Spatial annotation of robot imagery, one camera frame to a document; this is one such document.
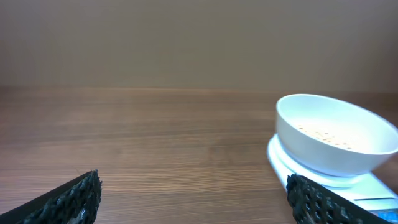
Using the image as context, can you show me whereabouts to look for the white digital kitchen scale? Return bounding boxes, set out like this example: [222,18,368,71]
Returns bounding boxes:
[267,135,397,223]

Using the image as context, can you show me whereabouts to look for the soybeans in white bowl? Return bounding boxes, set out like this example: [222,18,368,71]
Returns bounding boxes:
[298,124,354,149]

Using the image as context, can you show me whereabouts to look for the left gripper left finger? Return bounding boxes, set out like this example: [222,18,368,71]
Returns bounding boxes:
[1,170,102,224]

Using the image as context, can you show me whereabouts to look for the white bowl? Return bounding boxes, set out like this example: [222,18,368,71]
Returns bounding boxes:
[276,94,397,177]

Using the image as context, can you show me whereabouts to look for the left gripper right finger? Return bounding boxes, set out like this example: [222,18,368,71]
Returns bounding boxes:
[286,174,392,224]

